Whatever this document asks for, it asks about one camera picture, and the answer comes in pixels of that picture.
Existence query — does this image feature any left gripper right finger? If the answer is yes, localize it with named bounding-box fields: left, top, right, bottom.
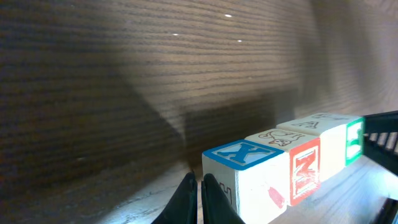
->
left=201, top=174, right=244, bottom=224

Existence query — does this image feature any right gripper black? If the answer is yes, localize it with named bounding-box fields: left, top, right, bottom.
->
left=364, top=111, right=397, bottom=224

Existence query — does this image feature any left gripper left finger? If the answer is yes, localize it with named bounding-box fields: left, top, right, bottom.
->
left=152, top=172, right=198, bottom=224

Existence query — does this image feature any green number seven block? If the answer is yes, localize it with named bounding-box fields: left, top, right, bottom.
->
left=307, top=113, right=364, bottom=169

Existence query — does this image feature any hammer picture yellow block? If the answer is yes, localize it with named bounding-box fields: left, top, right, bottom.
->
left=202, top=139, right=289, bottom=223

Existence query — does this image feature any yellow top wooden block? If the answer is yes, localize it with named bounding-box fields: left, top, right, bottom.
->
left=276, top=118, right=348, bottom=182

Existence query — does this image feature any red letter M block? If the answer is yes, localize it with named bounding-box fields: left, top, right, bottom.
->
left=246, top=129, right=320, bottom=207

